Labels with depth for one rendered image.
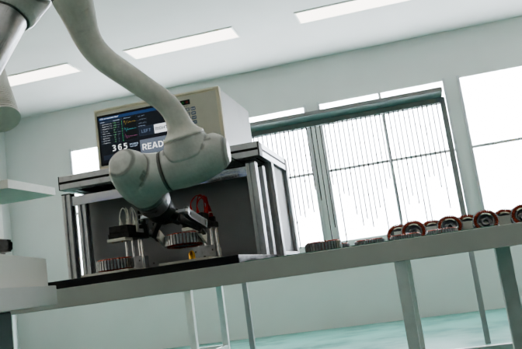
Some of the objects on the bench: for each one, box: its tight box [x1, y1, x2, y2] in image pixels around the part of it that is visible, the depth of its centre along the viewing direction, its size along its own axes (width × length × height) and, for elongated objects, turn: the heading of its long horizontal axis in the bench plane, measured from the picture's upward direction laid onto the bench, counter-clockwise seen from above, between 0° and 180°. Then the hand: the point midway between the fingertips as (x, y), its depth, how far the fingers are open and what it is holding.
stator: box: [96, 257, 134, 273], centre depth 205 cm, size 11×11×4 cm
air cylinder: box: [193, 244, 218, 258], centre depth 214 cm, size 5×8×6 cm
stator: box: [305, 239, 343, 253], centre depth 209 cm, size 11×11×4 cm
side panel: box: [268, 162, 300, 257], centre depth 236 cm, size 28×3×32 cm, turn 129°
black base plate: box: [48, 254, 277, 289], centre depth 203 cm, size 47×64×2 cm
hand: (183, 239), depth 195 cm, fingers closed on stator, 11 cm apart
